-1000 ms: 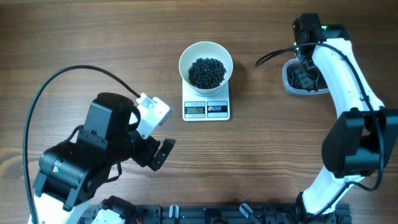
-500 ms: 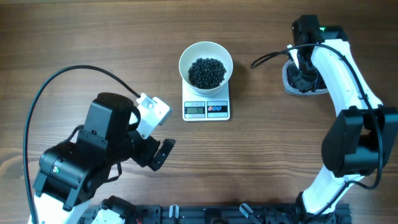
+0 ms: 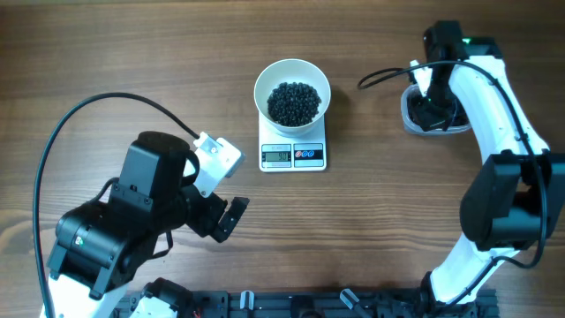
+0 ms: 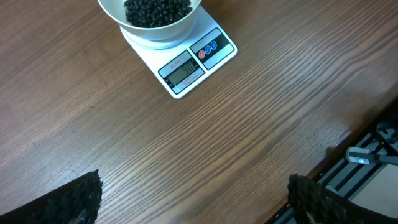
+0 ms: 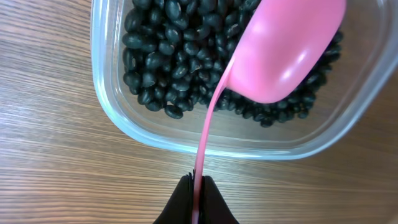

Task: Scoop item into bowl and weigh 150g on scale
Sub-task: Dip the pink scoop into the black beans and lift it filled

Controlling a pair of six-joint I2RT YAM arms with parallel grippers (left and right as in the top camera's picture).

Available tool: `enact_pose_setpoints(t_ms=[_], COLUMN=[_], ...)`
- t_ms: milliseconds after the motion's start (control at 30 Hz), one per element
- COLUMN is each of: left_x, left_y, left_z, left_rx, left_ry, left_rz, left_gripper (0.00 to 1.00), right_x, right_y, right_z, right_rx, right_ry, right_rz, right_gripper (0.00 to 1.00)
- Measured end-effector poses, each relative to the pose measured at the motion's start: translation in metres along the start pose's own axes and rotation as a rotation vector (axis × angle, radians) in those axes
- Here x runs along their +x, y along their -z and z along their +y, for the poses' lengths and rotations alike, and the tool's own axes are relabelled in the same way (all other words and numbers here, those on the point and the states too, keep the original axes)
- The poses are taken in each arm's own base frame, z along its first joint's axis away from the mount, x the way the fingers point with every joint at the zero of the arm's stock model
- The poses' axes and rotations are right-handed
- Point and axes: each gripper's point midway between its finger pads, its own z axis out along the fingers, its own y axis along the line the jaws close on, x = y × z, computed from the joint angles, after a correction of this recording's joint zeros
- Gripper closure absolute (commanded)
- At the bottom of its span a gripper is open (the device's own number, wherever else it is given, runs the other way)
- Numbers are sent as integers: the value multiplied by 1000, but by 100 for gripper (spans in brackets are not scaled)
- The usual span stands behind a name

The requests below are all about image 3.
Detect left black cable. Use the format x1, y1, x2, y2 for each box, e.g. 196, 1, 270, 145
33, 91, 202, 318

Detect right black cable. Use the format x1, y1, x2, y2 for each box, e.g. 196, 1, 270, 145
357, 59, 549, 306

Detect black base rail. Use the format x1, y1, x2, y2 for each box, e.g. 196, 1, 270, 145
109, 276, 500, 318

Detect clear plastic container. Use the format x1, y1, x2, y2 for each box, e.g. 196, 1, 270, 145
401, 84, 471, 136

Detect black cable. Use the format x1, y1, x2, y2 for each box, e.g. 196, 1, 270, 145
33, 91, 202, 318
357, 59, 549, 306

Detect white bowl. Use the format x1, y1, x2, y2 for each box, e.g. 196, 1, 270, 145
253, 58, 332, 135

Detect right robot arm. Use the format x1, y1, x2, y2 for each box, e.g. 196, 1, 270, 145
404, 21, 564, 314

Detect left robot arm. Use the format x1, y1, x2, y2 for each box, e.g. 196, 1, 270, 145
41, 131, 249, 317

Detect black beans in bowl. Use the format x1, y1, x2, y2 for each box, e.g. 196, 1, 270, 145
267, 82, 321, 127

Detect white digital kitchen scale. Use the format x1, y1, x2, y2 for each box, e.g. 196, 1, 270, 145
259, 117, 328, 173

